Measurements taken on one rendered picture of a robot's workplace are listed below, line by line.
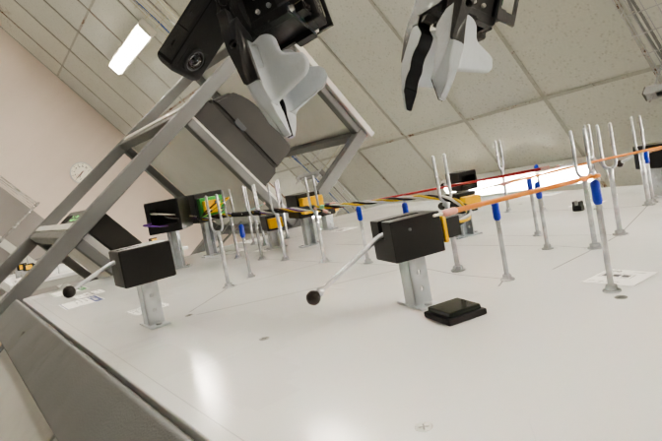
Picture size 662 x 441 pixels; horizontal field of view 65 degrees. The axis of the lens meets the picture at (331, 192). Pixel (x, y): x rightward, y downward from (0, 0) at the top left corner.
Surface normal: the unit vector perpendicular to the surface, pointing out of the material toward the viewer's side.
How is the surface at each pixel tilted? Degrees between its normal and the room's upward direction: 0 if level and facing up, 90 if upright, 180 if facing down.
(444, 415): 52
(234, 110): 90
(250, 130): 90
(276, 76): 123
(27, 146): 90
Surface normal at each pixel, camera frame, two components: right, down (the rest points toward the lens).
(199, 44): 0.69, 0.58
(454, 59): 0.34, 0.13
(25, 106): 0.57, -0.10
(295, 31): 0.30, 0.91
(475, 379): -0.18, -0.98
